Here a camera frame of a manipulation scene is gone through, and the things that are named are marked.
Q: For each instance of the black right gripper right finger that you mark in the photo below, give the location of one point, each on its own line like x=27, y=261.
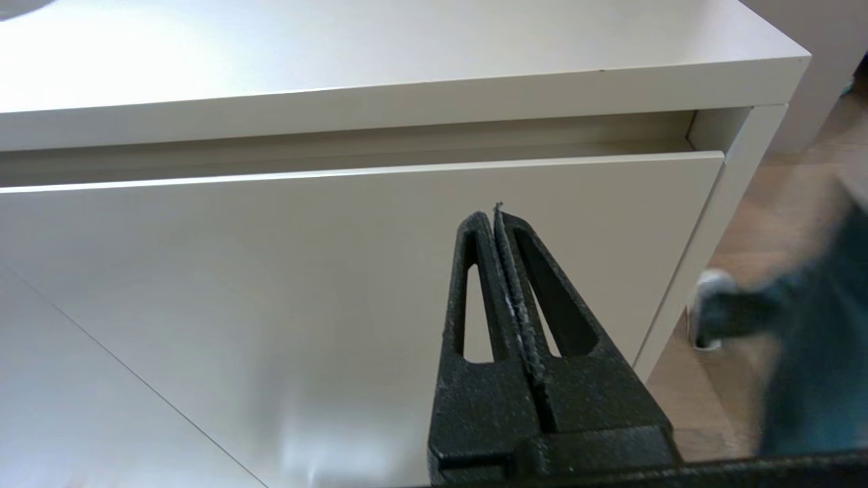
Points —
x=597, y=400

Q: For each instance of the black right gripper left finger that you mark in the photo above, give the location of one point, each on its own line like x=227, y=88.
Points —
x=481, y=407

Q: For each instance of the white cabinet door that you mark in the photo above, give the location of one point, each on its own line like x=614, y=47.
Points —
x=271, y=271
x=68, y=420

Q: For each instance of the white cabinet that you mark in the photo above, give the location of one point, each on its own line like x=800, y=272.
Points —
x=339, y=61

